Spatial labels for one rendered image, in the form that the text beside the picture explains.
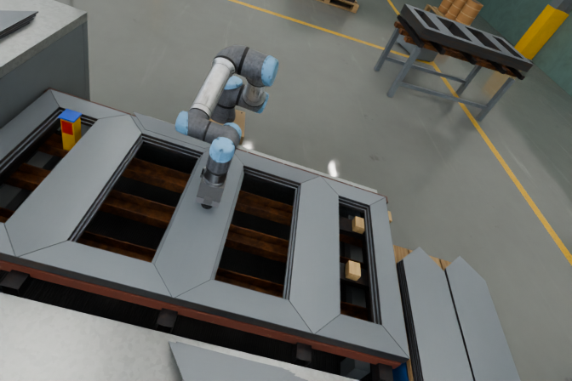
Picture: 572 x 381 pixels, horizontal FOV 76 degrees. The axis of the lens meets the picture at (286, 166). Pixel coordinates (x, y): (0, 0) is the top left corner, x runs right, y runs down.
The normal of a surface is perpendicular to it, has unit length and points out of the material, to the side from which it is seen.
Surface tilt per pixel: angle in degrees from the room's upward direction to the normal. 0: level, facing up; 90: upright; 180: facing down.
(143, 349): 0
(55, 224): 0
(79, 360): 0
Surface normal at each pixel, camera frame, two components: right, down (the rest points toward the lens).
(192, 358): 0.32, -0.70
